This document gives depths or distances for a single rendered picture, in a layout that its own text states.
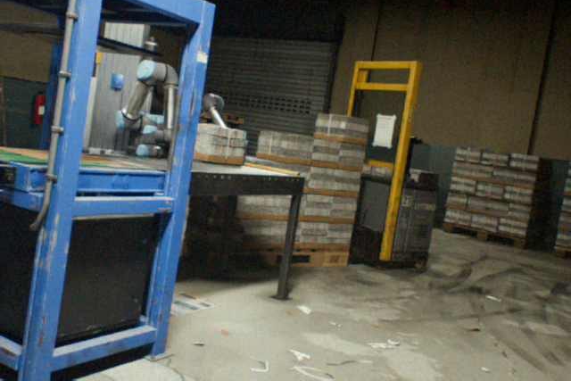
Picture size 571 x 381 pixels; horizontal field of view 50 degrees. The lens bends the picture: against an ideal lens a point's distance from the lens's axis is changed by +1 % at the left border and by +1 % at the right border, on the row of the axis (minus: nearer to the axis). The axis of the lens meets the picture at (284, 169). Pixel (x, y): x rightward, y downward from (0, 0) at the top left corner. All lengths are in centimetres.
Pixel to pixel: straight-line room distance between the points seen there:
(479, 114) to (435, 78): 102
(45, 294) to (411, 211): 399
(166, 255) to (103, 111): 180
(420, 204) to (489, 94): 548
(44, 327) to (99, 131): 217
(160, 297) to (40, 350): 59
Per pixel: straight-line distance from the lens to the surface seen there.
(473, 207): 930
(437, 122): 1122
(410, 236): 578
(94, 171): 254
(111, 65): 434
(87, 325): 264
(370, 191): 585
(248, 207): 468
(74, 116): 225
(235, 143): 404
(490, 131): 1096
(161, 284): 276
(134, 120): 401
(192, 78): 267
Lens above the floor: 103
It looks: 3 degrees down
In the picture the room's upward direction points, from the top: 9 degrees clockwise
